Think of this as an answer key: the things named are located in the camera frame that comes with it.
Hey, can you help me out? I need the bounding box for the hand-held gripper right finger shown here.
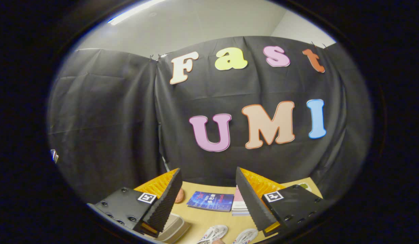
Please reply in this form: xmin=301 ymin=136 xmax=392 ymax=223
xmin=235 ymin=167 xmax=328 ymax=238

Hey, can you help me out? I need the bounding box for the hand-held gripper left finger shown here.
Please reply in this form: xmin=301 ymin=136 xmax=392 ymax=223
xmin=89 ymin=168 xmax=183 ymax=238

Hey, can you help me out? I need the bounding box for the beige storage box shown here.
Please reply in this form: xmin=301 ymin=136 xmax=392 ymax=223
xmin=145 ymin=213 xmax=192 ymax=244

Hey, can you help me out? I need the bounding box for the white shoe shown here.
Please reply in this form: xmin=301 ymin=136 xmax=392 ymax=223
xmin=197 ymin=225 xmax=228 ymax=244
xmin=232 ymin=228 xmax=259 ymax=244

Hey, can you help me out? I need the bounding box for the stack of pink white books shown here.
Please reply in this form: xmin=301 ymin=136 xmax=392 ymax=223
xmin=231 ymin=185 xmax=251 ymax=217

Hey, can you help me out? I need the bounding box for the blue booklet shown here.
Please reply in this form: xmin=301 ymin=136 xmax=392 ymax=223
xmin=187 ymin=191 xmax=235 ymax=212

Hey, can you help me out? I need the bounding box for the black backdrop cloth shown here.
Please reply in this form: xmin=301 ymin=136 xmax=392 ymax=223
xmin=47 ymin=36 xmax=373 ymax=205

